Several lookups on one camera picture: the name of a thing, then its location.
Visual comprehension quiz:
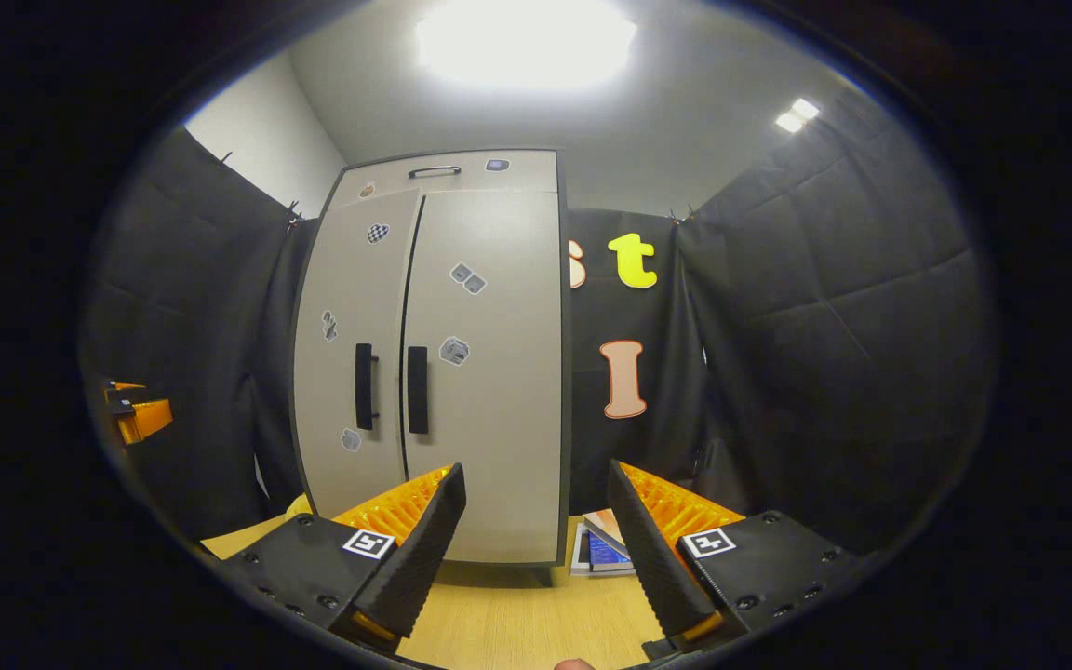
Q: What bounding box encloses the black quilted cloth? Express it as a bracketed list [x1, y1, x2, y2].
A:
[80, 126, 314, 541]
[676, 88, 998, 555]

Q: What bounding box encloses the blue cover book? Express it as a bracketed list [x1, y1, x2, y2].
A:
[589, 530, 635, 570]

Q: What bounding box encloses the black door handle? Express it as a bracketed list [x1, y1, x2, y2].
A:
[406, 346, 430, 436]
[355, 342, 379, 431]

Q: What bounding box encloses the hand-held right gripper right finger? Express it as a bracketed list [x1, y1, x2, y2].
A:
[607, 459, 863, 654]

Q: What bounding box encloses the grey shoe cabinet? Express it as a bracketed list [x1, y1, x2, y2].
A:
[289, 149, 574, 569]

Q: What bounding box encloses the white book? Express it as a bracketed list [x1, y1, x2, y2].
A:
[570, 521, 635, 576]

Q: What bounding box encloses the large ceiling light panel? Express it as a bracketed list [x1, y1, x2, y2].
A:
[415, 0, 637, 91]

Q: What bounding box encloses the black backdrop cloth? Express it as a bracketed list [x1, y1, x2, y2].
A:
[564, 209, 714, 517]

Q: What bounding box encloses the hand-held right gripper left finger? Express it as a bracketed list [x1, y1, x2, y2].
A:
[220, 462, 467, 654]

